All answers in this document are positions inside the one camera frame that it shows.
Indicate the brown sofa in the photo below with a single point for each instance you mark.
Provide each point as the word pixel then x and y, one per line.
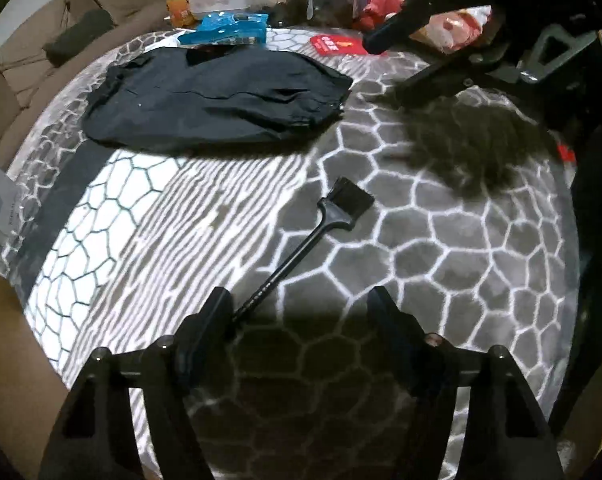
pixel 31 85

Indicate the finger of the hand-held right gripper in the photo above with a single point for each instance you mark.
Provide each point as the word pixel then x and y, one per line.
pixel 387 35
pixel 431 82

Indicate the grey patterned blanket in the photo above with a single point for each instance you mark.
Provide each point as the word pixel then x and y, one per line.
pixel 431 260

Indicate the red card packet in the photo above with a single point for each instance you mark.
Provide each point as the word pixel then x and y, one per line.
pixel 331 43

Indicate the black garment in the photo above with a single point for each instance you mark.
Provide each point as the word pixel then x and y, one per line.
pixel 216 95

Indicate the blue plastic packet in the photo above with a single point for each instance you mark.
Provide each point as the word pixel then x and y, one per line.
pixel 231 30

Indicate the dark cushion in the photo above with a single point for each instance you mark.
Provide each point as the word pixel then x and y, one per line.
pixel 78 35

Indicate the clear plastic food container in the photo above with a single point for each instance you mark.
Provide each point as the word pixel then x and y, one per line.
pixel 331 0

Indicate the dark hair wig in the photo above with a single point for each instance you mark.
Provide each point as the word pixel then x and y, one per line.
pixel 476 145

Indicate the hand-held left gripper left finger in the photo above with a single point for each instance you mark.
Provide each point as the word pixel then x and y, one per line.
pixel 220 310

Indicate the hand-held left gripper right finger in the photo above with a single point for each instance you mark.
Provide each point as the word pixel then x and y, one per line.
pixel 381 310

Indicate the red and white snack bag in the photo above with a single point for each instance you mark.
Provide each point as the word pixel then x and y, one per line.
pixel 446 25

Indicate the small red item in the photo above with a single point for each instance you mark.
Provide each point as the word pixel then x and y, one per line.
pixel 566 152

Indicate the black hair dye brush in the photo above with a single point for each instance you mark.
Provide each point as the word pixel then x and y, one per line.
pixel 306 245

